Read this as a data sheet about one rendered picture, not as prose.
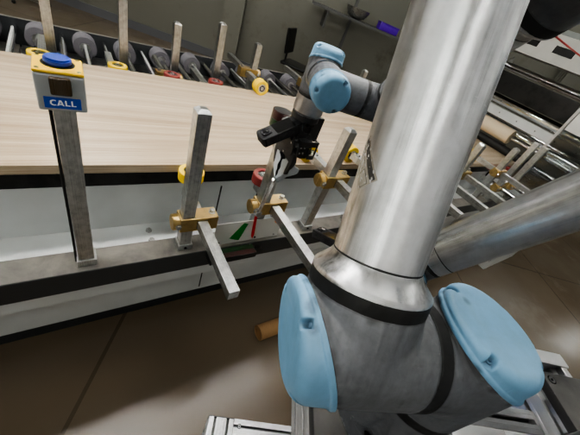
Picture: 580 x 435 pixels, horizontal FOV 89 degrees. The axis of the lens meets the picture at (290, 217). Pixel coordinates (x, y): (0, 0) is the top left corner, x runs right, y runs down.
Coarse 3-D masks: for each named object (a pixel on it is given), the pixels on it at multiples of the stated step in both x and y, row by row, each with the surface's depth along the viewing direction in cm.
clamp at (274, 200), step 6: (276, 198) 103; (252, 204) 97; (258, 204) 98; (264, 204) 98; (270, 204) 99; (276, 204) 101; (282, 204) 103; (252, 210) 97; (264, 210) 100; (282, 210) 105
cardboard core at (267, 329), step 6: (276, 318) 159; (264, 324) 154; (270, 324) 155; (276, 324) 156; (258, 330) 157; (264, 330) 151; (270, 330) 153; (276, 330) 155; (258, 336) 155; (264, 336) 151; (270, 336) 154
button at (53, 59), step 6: (42, 54) 49; (48, 54) 49; (54, 54) 50; (60, 54) 50; (48, 60) 48; (54, 60) 48; (60, 60) 49; (66, 60) 50; (60, 66) 49; (66, 66) 50
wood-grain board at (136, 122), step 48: (0, 96) 90; (96, 96) 109; (144, 96) 121; (192, 96) 137; (240, 96) 157; (288, 96) 185; (0, 144) 75; (48, 144) 81; (96, 144) 88; (144, 144) 96; (240, 144) 117
